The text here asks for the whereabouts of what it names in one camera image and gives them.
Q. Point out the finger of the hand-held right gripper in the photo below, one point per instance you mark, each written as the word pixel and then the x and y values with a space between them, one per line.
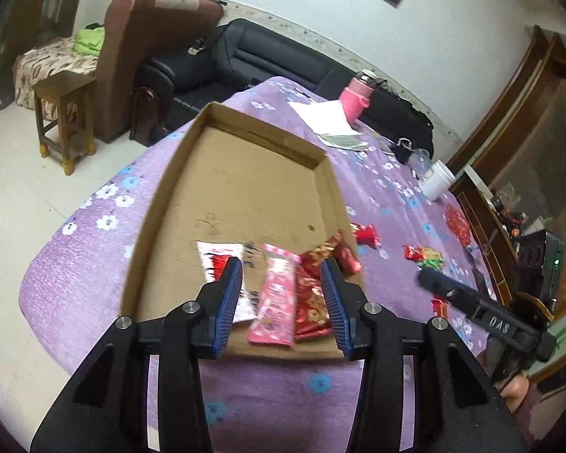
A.
pixel 445 290

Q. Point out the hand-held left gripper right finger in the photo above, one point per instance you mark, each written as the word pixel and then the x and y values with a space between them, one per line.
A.
pixel 332 297

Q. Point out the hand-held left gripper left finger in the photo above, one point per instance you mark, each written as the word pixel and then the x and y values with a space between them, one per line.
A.
pixel 231 292

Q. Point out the long red snack packet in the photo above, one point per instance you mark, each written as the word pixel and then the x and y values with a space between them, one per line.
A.
pixel 441 306

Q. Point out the red gold snack packet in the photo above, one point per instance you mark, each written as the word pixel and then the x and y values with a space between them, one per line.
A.
pixel 309 306

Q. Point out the green snack packet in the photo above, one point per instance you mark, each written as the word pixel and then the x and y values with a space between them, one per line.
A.
pixel 431 259

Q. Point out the white red snack packet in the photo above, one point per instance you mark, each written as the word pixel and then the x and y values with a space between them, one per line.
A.
pixel 212 257

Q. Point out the red brown candy wrapper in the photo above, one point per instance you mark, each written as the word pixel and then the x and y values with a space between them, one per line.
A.
pixel 346 257

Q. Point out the pink snack packet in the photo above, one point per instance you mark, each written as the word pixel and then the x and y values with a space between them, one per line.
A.
pixel 273 302

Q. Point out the small red snack packet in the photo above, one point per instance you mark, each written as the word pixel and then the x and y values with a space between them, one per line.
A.
pixel 365 235

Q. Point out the shallow cardboard box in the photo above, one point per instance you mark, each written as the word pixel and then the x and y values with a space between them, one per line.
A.
pixel 245 174

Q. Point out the person's right forearm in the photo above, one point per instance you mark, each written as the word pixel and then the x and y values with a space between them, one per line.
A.
pixel 533 417

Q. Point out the person's right hand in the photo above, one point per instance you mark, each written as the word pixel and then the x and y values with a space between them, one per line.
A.
pixel 514 394

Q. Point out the small red candy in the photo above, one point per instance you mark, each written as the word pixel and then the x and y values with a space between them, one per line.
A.
pixel 410 251

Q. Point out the red patterned pouch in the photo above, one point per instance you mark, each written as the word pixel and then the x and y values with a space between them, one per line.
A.
pixel 457 222

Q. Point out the white cup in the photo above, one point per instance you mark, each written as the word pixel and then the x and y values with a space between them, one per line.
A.
pixel 436 179

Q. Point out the clear glass jar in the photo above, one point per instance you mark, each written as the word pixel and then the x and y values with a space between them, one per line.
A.
pixel 420 160

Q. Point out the purple floral tablecloth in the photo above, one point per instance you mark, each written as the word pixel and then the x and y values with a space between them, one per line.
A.
pixel 99 269

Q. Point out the black key pouch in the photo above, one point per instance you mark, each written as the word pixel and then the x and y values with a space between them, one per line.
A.
pixel 402 151

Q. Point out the grey green booklet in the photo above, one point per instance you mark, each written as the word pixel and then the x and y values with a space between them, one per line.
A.
pixel 342 140

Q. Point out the white paper sheet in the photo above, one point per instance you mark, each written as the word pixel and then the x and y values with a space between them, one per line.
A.
pixel 323 115

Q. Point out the black bag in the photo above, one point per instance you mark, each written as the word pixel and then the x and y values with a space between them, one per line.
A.
pixel 401 113

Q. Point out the wooden cabinet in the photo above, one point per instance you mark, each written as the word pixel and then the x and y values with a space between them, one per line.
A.
pixel 547 127

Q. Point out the dark brown bag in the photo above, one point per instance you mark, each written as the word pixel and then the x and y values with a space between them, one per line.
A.
pixel 146 113

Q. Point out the pink bottle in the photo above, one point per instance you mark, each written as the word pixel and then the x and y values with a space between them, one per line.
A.
pixel 356 96

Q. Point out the black leather sofa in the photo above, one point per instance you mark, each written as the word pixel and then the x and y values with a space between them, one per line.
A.
pixel 264 52

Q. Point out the black silver buckle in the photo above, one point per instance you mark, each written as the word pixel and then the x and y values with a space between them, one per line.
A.
pixel 197 47

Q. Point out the wooden stool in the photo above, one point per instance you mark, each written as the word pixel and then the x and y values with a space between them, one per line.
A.
pixel 63 94

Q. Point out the brown armchair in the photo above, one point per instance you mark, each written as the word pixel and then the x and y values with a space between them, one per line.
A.
pixel 137 42

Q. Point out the green cloth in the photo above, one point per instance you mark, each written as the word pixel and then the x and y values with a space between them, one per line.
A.
pixel 88 41

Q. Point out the floral seat cushion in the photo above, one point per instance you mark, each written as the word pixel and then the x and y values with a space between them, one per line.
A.
pixel 42 66

